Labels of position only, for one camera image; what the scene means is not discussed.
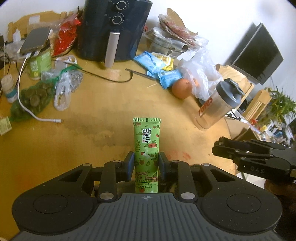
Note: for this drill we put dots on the white plastic bag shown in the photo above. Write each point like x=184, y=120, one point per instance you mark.
x=201, y=71

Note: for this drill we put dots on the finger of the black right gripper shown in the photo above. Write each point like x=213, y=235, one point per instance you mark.
x=235, y=154
x=226, y=142

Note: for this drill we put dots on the small green white sachet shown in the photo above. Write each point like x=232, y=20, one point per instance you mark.
x=5, y=126

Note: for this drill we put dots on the clear shaker bottle grey lid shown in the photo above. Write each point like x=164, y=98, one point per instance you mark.
x=226, y=96

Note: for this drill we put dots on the foil roll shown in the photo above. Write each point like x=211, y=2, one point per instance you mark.
x=179, y=47

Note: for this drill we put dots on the small white bottle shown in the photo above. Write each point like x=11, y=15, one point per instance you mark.
x=9, y=88

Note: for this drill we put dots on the blue snack packet lower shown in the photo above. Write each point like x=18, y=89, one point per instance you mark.
x=168, y=78

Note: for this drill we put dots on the green net bag of discs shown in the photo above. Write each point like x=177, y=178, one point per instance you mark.
x=35, y=98

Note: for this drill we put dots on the smartphone on power bank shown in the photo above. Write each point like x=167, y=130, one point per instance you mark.
x=35, y=40

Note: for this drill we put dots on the packaged sausage tray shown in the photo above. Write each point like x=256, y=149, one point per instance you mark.
x=173, y=25

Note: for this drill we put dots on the orange round fruit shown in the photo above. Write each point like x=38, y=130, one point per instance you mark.
x=182, y=88

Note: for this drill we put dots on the yellow snack packet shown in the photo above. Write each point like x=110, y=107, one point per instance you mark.
x=167, y=60

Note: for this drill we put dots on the blue snack packet upper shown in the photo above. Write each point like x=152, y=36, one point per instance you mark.
x=151, y=63

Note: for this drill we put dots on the green potted plant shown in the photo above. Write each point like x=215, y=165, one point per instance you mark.
x=280, y=108

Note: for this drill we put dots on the clear bag of screws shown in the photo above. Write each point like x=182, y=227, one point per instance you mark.
x=65, y=81

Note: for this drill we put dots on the black monitor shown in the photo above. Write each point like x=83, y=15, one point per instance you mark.
x=257, y=55

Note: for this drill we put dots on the blue snack packet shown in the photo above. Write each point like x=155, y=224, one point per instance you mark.
x=151, y=63
x=168, y=78

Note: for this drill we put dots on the green tin can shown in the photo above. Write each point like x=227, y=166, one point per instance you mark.
x=39, y=64

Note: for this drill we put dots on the green hand cream tube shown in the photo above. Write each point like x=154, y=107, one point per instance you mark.
x=146, y=149

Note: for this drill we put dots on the red snack bag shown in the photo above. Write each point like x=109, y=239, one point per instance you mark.
x=67, y=35

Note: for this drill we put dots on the dark blue air fryer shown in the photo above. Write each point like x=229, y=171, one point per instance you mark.
x=111, y=30

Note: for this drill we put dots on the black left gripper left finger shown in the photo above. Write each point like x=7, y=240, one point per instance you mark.
x=112, y=173

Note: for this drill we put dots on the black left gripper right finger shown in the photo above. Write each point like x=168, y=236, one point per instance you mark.
x=180, y=173

